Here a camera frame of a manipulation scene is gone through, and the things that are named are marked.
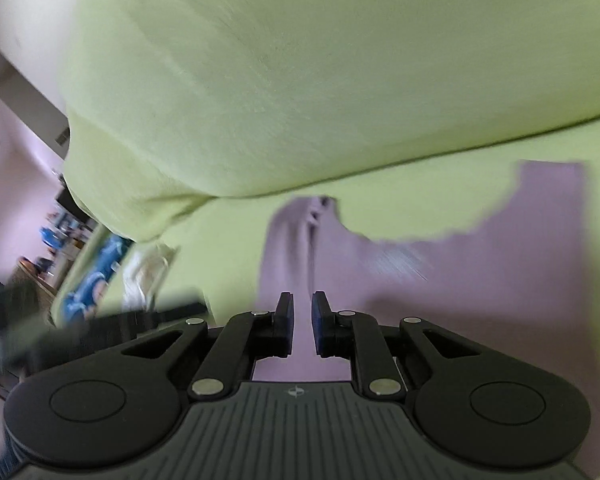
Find purple cloth garment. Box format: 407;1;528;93
251;160;600;426

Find blue white cloth pile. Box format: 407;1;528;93
61;234;133;323

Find light green sofa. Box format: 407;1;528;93
49;0;600;326

